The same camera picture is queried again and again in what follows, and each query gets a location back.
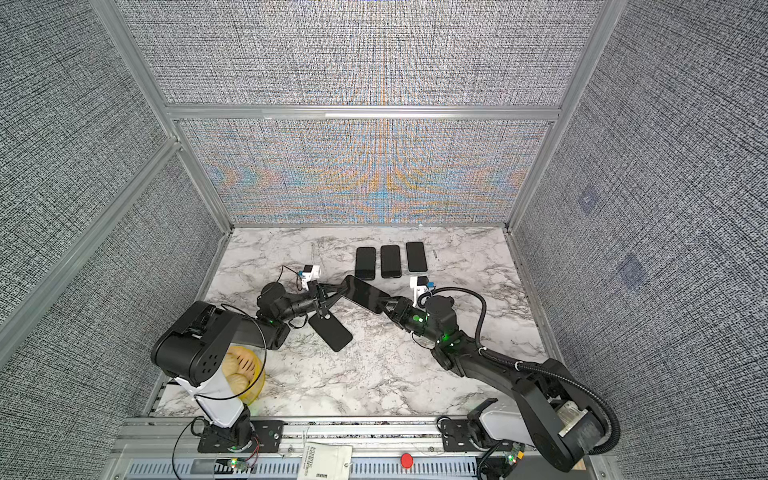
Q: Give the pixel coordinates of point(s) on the black phone screen up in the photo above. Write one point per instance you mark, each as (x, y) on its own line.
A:
(416, 257)

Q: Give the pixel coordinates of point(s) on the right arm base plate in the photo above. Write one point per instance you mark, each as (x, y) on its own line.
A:
(455, 435)

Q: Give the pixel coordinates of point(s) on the white paper label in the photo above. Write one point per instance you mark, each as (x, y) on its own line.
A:
(325, 462)

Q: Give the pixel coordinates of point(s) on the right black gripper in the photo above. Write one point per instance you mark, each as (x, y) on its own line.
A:
(402, 312)

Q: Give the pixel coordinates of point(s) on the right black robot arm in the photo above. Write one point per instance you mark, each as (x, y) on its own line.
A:
(563, 418)

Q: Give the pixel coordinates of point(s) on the red emergency button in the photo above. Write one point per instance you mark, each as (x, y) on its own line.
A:
(406, 461)

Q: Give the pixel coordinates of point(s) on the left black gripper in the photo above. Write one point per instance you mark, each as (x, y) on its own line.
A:
(313, 297)

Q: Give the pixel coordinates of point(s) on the black phone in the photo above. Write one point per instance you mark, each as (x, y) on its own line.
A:
(364, 294)
(365, 263)
(391, 263)

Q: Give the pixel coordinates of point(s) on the black case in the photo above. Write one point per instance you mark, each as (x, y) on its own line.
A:
(331, 331)

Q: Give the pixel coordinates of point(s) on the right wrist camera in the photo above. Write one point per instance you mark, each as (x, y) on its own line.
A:
(420, 285)

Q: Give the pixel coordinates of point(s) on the yellow tape roll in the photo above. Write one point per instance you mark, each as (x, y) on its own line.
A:
(242, 368)

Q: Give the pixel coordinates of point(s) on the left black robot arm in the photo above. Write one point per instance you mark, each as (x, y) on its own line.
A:
(218, 354)

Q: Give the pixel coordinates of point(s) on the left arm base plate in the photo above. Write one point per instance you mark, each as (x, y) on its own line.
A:
(262, 436)

